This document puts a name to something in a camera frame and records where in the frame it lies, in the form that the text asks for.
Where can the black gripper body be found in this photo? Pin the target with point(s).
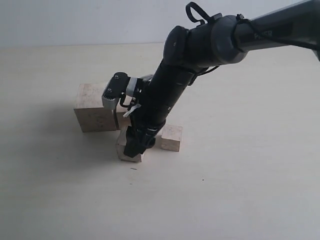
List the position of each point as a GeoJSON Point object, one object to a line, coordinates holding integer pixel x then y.
{"type": "Point", "coordinates": [149, 130]}

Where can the third largest wooden cube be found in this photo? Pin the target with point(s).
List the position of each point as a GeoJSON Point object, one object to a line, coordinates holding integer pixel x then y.
{"type": "Point", "coordinates": [120, 144]}

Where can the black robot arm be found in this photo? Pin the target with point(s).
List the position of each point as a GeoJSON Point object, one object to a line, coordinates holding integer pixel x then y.
{"type": "Point", "coordinates": [217, 40]}

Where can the smallest wooden cube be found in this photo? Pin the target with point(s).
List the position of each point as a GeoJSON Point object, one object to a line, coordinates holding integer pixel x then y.
{"type": "Point", "coordinates": [171, 138]}

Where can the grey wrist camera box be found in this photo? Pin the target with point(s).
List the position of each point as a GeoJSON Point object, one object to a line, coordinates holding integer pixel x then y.
{"type": "Point", "coordinates": [118, 87]}

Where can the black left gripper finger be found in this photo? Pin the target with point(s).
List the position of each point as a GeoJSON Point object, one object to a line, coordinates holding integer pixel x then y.
{"type": "Point", "coordinates": [136, 142]}

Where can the second largest wooden cube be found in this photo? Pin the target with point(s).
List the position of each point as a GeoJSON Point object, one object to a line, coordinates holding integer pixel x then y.
{"type": "Point", "coordinates": [120, 120]}

